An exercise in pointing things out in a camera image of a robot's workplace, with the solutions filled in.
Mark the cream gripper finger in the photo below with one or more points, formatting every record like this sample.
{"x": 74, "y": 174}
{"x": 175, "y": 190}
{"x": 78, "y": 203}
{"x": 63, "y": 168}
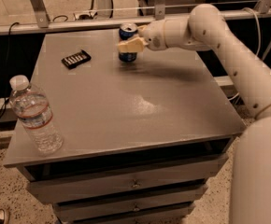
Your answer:
{"x": 132, "y": 45}

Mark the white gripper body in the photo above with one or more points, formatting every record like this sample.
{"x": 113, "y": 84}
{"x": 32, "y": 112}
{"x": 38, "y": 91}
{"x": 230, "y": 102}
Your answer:
{"x": 153, "y": 35}

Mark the blue pepsi can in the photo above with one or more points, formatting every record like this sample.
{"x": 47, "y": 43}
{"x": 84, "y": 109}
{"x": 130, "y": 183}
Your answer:
{"x": 126, "y": 31}

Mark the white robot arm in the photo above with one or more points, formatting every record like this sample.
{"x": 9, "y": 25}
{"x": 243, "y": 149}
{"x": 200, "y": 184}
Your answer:
{"x": 206, "y": 28}

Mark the black rxbar chocolate bar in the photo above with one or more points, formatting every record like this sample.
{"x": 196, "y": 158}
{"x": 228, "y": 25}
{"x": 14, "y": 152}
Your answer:
{"x": 74, "y": 60}

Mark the grey drawer cabinet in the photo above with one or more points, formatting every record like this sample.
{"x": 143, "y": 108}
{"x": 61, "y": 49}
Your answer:
{"x": 165, "y": 106}

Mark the clear plastic water bottle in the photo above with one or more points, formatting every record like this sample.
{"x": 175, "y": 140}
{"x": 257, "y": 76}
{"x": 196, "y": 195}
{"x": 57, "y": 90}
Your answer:
{"x": 32, "y": 107}

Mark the top grey drawer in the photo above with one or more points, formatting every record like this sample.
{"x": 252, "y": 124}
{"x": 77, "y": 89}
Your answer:
{"x": 118, "y": 181}

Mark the grey drawer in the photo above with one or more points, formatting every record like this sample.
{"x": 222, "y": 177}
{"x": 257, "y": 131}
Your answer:
{"x": 132, "y": 203}
{"x": 141, "y": 217}
{"x": 118, "y": 181}

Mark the bottom grey drawer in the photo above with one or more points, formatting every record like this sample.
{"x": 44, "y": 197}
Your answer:
{"x": 141, "y": 217}

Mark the middle grey drawer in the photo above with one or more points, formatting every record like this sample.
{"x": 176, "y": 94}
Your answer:
{"x": 132, "y": 203}

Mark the metal railing frame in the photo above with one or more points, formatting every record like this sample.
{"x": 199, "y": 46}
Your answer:
{"x": 71, "y": 26}

